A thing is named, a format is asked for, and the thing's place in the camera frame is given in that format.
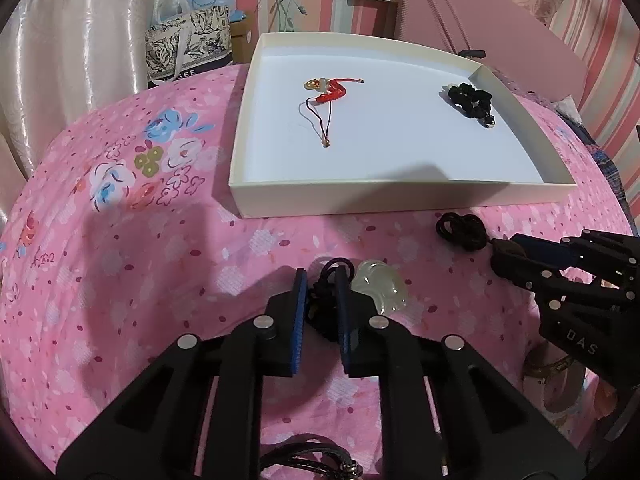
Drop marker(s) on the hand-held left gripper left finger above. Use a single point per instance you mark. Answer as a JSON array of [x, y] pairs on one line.
[[299, 320]]

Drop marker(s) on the black hair clip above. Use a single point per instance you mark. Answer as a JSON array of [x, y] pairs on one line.
[[471, 53]]

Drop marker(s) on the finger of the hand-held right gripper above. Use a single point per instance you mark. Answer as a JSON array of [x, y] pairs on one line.
[[525, 270], [545, 249]]

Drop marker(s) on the white shallow cardboard box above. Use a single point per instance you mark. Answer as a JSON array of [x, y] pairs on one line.
[[400, 135]]

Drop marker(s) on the white pillow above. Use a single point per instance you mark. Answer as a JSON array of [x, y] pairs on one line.
[[567, 107]]

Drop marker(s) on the white satin curtain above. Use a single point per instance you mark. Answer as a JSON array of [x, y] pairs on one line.
[[75, 60]]

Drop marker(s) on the brown cardboard box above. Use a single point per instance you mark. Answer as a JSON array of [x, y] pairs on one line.
[[242, 35]]

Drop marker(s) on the dark patterned blanket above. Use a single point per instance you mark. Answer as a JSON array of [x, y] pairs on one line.
[[607, 160]]

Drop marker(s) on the floral print bag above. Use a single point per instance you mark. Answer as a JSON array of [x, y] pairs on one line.
[[190, 45]]

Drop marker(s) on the pink headboard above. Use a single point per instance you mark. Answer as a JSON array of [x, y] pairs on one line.
[[500, 25]]

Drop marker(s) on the pink floral bedsheet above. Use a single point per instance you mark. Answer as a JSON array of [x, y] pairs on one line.
[[150, 285]]

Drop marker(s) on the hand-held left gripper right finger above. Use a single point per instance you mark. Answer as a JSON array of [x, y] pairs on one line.
[[343, 320]]

